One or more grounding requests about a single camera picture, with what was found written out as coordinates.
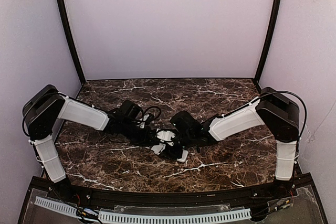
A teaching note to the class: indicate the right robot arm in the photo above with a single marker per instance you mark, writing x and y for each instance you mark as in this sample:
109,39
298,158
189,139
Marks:
272,109

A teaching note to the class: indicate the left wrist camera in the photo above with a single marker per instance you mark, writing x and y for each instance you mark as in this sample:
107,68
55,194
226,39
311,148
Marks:
147,119

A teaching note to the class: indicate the right black frame post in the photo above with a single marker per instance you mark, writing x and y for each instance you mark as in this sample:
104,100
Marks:
268,38

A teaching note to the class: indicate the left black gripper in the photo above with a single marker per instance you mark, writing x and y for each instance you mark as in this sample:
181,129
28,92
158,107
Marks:
151,140

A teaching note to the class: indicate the white red remote control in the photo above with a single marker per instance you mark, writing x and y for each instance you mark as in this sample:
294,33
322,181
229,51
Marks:
182,160

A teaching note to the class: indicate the black frame post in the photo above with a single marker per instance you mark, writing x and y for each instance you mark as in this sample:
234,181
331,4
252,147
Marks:
70,41
268,38

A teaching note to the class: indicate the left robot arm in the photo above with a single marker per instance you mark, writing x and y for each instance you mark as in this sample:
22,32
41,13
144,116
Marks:
42,111

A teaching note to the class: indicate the black front rail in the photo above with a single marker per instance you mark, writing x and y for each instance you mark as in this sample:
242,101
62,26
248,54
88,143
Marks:
253,196

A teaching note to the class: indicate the centre white cable duct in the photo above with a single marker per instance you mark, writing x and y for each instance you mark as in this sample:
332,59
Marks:
220,217

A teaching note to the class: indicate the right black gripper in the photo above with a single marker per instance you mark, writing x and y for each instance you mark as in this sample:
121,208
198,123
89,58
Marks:
172,150

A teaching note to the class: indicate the left white cable duct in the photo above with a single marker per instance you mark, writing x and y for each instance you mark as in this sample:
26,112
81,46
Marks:
55,206

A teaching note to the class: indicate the white cable duct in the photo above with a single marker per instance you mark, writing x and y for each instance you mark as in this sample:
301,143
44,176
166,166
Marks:
55,206
220,217

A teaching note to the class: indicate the left black frame post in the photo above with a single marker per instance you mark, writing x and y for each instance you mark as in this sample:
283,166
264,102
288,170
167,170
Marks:
70,41

